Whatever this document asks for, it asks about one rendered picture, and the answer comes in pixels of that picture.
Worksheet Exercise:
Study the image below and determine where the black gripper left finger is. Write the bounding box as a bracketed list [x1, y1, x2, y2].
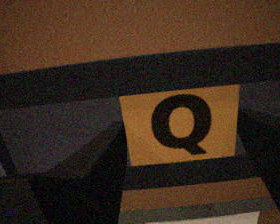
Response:
[0, 121, 127, 224]

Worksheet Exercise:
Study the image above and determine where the white paper ticket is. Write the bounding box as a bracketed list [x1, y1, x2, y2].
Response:
[145, 211, 259, 224]

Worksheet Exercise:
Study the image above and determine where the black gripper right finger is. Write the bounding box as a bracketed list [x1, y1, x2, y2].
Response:
[237, 107, 280, 211]

